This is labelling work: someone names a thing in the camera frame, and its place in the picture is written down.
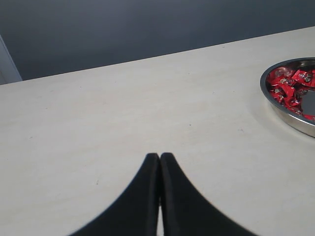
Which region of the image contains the round steel bowl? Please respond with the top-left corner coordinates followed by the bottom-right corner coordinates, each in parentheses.
top-left (260, 57), bottom-right (315, 137)

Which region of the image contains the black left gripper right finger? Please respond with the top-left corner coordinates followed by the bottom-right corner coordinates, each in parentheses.
top-left (160, 153), bottom-right (254, 236)

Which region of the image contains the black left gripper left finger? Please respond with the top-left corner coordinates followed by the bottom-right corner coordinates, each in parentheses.
top-left (72, 153), bottom-right (160, 236)

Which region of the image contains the red wrapped candy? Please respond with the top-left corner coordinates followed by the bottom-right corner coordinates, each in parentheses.
top-left (269, 83), bottom-right (295, 103)

